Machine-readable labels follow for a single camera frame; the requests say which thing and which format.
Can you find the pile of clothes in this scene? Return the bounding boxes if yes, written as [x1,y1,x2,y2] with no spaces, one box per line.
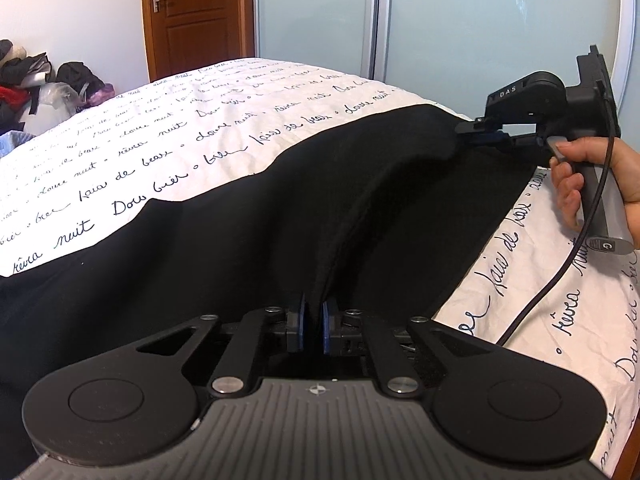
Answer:
[0,39,57,133]

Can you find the purple cloth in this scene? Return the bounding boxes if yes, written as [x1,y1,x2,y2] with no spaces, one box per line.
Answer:
[89,85,117,107]

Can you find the person's right hand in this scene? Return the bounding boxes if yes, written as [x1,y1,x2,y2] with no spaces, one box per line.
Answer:
[549,137,640,252]

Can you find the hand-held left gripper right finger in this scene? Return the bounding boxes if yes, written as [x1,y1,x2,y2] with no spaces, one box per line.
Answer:
[321,300,505,398]

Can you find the frosted glass wardrobe door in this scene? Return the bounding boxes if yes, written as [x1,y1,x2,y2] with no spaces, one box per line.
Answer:
[372,0,636,126]
[254,0,386,84]

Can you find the black cable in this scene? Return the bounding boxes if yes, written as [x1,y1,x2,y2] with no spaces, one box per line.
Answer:
[497,137,614,347]

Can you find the blue blanket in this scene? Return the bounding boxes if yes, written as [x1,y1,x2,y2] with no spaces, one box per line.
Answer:
[0,130,35,157]

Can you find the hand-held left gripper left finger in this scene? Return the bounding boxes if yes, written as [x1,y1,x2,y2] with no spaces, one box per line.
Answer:
[136,294,310,397]

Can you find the clear plastic bag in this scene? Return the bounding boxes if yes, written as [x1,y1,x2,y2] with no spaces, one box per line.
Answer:
[19,82,82,137]

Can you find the black bag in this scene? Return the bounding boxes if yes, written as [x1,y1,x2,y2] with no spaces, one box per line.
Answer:
[56,61,107,107]

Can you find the brown wooden door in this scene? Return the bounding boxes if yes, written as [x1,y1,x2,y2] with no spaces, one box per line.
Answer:
[141,0,256,84]

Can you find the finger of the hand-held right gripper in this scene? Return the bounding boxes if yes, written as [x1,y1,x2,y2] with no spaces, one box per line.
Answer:
[455,127,547,149]
[470,116,542,131]

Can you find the black pants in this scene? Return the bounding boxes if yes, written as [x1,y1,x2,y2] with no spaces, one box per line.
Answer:
[0,104,547,480]

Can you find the white script-printed bedspread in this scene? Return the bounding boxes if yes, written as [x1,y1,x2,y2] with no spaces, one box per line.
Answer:
[0,57,640,479]

